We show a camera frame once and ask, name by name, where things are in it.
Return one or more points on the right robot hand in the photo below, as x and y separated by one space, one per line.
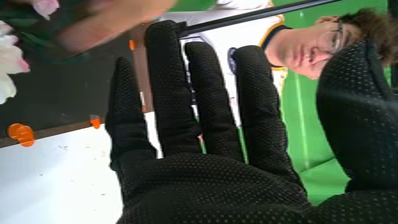
236 186

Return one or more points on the dark mat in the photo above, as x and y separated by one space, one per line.
64 86

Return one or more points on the person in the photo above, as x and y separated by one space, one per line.
302 50

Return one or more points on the white sheet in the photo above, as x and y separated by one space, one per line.
53 183

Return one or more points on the white flower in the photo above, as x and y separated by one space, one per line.
9 53

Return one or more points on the pink flower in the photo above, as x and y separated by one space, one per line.
46 6

